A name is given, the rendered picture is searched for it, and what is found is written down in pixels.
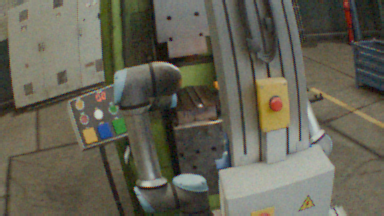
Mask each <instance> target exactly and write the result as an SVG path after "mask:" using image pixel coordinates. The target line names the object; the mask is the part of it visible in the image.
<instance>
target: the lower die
mask: <svg viewBox="0 0 384 216"><path fill-rule="evenodd" d="M190 86H193V87H194V89H195V91H196V92H197V94H198V95H199V97H200V98H201V99H202V103H203V107H199V108H198V105H197V103H196V102H195V100H194V98H193V97H192V96H191V94H190V92H189V91H188V89H187V87H189V86H184V88H182V89H180V90H179V91H178V92H177V93H176V94H175V95H176V98H177V99H178V101H179V103H180V107H179V104H178V103H177V105H176V107H174V111H175V115H176V117H177V119H178V121H179V124H182V123H187V122H193V121H199V120H203V119H207V118H208V119H209V118H211V117H216V118H217V114H216V106H215V103H214V101H213V100H212V99H211V101H209V100H210V98H209V99H208V98H206V96H207V94H208V93H207V94H206V96H205V93H206V91H205V93H203V92H204V90H205V89H204V90H203V91H202V89H203V87H202V85H198V86H194V85H190ZM194 118H196V120H194Z"/></svg>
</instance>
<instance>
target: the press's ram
mask: <svg viewBox="0 0 384 216"><path fill-rule="evenodd" d="M150 3H151V6H150V7H151V12H152V13H151V16H152V26H153V35H154V36H155V39H156V41H157V42H158V43H163V42H168V41H169V38H170V39H172V41H175V40H180V39H186V38H191V37H199V33H200V34H201V35H202V36H208V35H210V32H209V26H208V20H207V14H206V9H205V3H204V0H150Z"/></svg>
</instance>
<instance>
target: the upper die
mask: <svg viewBox="0 0 384 216"><path fill-rule="evenodd" d="M162 45H163V48H164V49H165V52H166V54H167V55H168V56H169V58H175V57H181V56H187V55H193V54H198V53H208V50H207V43H206V37H205V36H202V35H201V34H200V33H199V37H191V38H186V39H180V40H175V41H172V39H170V38H169V41H168V42H163V43H162Z"/></svg>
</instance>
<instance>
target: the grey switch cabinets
mask: <svg viewBox="0 0 384 216"><path fill-rule="evenodd" d="M99 7H100V6H99V0H32V1H30V2H26V3H24V4H22V5H20V6H17V7H15V8H13V9H9V10H8V12H7V13H8V16H7V17H8V40H9V42H8V43H9V55H10V57H9V58H10V67H11V68H10V69H11V76H12V77H11V79H12V85H13V92H14V100H15V101H14V102H15V105H16V111H17V113H20V112H22V111H26V110H29V109H33V108H35V107H40V106H43V105H45V104H47V103H53V102H55V101H58V100H61V99H65V98H69V97H72V96H75V95H78V94H81V93H84V92H87V91H91V90H94V89H98V88H100V87H104V86H105V82H104V79H105V78H104V74H103V71H104V69H103V62H102V53H101V52H102V50H101V38H100V37H101V35H100V31H101V30H100V19H99V20H98V16H97V15H98V13H99V11H100V10H99Z"/></svg>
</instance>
